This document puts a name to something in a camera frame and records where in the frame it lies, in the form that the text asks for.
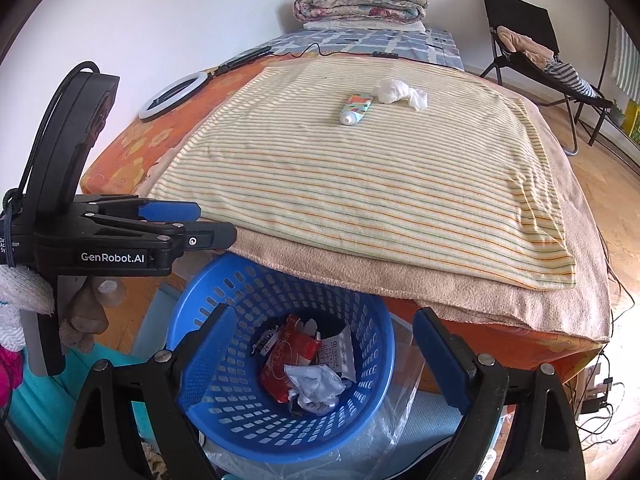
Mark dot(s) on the blue plastic basket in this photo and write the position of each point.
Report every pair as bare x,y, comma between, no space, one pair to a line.
225,437

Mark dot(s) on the beige blanket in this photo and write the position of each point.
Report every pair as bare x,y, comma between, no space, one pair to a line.
500,305

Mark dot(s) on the black inline remote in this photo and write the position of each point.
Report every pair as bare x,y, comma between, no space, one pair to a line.
385,55

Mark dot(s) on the teal plastic container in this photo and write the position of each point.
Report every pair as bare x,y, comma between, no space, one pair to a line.
45,420

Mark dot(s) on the hanging green striped towel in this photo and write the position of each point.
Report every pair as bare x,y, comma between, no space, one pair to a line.
627,65

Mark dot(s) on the striped cloth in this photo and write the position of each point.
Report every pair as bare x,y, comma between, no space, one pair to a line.
570,80

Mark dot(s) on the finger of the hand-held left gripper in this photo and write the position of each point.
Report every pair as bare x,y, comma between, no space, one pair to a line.
210,235
170,211

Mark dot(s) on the large white bag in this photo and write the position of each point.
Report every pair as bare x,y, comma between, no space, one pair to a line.
315,385

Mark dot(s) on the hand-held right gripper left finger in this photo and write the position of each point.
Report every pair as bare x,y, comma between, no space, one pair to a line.
202,360

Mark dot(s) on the orange floral bed sheet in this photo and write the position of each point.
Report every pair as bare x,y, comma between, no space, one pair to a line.
125,150

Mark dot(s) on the person's left forearm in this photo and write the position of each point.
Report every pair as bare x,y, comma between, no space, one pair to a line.
22,300

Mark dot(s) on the fruit print tube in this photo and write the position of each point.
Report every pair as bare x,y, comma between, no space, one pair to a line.
356,107

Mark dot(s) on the person's left hand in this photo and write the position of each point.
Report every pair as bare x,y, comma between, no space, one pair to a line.
85,315

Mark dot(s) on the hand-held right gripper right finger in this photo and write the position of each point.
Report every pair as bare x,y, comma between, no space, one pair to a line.
440,360

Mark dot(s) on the red torn paper box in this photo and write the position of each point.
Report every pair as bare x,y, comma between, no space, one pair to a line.
285,360

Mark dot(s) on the folded floral quilt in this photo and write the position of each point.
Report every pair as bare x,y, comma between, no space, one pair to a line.
360,2

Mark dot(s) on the blue checked sheet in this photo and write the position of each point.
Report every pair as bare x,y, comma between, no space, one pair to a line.
350,42

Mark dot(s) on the beige garment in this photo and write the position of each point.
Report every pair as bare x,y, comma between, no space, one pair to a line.
525,45

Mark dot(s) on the black folding chair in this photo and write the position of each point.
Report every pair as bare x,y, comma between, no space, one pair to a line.
520,10

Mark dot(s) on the black light stand pole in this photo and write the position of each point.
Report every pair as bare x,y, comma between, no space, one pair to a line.
245,57

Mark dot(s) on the small crumpled white tissue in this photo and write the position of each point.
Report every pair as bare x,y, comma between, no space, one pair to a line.
395,91

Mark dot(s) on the white printed packet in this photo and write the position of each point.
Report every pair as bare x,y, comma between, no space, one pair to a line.
340,355

